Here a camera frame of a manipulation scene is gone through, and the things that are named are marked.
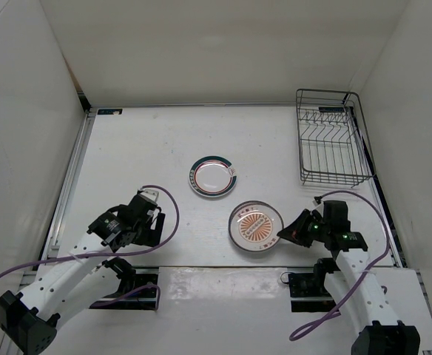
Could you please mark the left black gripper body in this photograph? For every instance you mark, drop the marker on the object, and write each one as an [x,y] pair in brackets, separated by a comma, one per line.
[140,237]

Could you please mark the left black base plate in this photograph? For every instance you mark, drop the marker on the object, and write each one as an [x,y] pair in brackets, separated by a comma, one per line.
[138,294]

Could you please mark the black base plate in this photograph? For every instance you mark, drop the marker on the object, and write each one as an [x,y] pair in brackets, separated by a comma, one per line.
[138,294]
[305,295]

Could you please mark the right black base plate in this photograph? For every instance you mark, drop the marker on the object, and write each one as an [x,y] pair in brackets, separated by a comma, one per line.
[305,295]

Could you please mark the green red rimmed plate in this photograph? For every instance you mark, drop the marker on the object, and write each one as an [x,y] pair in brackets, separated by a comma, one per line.
[212,176]

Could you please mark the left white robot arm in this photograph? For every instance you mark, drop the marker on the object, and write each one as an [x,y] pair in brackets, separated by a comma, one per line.
[32,317]

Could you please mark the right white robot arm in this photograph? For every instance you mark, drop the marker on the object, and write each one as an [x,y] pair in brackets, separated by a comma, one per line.
[346,275]

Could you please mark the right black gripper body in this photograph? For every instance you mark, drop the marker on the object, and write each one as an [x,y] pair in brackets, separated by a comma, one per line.
[320,228]

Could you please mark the black wire dish rack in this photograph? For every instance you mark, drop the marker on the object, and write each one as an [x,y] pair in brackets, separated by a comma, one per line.
[334,148]

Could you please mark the small blue rack label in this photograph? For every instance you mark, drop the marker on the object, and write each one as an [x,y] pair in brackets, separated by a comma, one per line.
[331,109]

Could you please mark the orange pattern plate front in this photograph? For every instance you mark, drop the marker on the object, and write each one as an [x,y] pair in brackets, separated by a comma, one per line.
[238,209]

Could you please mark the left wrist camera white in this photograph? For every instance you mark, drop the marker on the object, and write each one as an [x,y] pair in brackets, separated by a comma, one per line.
[149,194]

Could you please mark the small black label sticker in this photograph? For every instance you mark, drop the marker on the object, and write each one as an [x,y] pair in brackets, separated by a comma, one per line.
[109,112]

